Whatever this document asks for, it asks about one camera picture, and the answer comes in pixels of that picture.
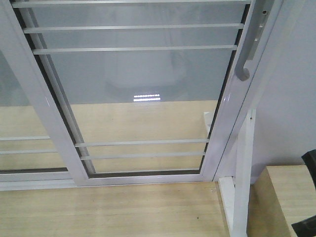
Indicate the light plywood box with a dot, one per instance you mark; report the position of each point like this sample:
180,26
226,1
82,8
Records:
281,196

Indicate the fixed glass panel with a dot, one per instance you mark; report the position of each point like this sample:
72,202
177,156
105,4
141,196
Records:
36,150

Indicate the white framed sliding glass door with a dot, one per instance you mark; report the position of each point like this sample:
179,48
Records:
127,51

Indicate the grey curved door handle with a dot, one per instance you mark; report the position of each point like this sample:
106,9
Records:
241,72

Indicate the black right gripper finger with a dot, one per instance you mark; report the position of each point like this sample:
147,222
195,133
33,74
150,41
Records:
305,228
309,159

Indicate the white wooden support brace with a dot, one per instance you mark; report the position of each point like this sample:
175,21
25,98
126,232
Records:
235,192

